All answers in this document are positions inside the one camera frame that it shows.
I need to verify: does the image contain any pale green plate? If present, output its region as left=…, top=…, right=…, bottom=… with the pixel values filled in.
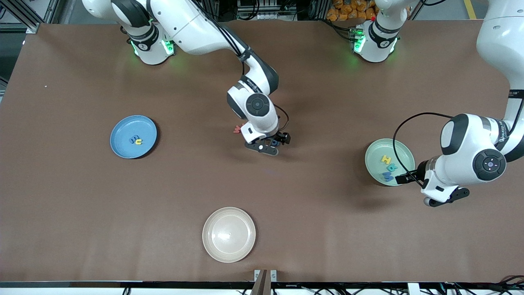
left=365, top=138, right=416, bottom=187

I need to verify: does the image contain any beige plate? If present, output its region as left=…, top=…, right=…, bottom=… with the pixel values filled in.
left=202, top=207, right=256, bottom=263

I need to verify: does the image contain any equipment rack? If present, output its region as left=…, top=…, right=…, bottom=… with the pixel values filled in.
left=237, top=0, right=299, bottom=21

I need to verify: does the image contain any orange toy pile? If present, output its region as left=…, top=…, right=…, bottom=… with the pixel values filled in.
left=327, top=0, right=379, bottom=22

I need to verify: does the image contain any blue plate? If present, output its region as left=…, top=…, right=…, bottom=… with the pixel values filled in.
left=110, top=115, right=158, bottom=159

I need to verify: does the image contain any white power strip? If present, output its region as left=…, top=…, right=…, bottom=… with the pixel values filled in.
left=162, top=0, right=190, bottom=15

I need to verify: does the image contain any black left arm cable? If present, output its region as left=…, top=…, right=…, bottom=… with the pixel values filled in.
left=392, top=112, right=524, bottom=188

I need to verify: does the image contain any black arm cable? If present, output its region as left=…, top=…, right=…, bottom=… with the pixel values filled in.
left=192, top=0, right=289, bottom=132
left=392, top=112, right=524, bottom=188

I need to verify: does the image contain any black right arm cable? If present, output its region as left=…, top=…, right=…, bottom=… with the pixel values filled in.
left=192, top=0, right=289, bottom=132

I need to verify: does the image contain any cable bundle under table edge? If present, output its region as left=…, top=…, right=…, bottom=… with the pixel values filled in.
left=442, top=275, right=524, bottom=295

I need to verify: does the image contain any metal table edge bracket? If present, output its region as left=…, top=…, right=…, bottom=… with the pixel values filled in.
left=251, top=269, right=278, bottom=295

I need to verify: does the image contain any black table edge rail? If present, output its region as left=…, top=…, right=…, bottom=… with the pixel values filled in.
left=0, top=281, right=524, bottom=290

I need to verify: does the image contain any aluminium frame profile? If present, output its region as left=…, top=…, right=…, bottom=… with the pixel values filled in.
left=0, top=0, right=41, bottom=34

